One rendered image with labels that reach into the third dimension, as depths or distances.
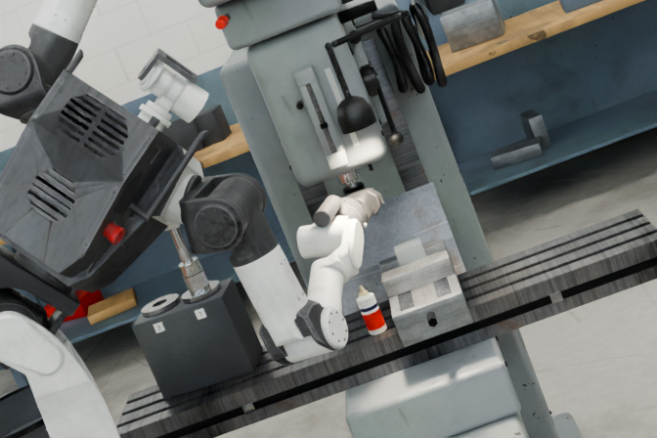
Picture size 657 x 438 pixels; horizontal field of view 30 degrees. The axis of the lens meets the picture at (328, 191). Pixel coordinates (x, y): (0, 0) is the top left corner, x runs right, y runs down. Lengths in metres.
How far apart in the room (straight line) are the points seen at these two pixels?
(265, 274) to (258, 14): 0.57
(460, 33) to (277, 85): 3.86
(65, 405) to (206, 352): 0.57
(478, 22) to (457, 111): 0.77
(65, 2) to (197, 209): 0.46
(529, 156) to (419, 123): 3.42
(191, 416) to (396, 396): 0.46
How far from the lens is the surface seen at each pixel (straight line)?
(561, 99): 6.90
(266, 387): 2.60
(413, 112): 2.93
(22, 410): 4.59
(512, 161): 6.34
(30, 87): 2.17
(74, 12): 2.22
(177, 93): 2.18
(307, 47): 2.43
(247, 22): 2.40
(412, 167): 2.95
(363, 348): 2.56
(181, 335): 2.67
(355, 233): 2.33
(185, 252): 2.65
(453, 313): 2.45
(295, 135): 2.46
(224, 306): 2.63
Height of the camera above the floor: 1.84
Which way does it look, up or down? 13 degrees down
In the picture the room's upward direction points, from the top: 22 degrees counter-clockwise
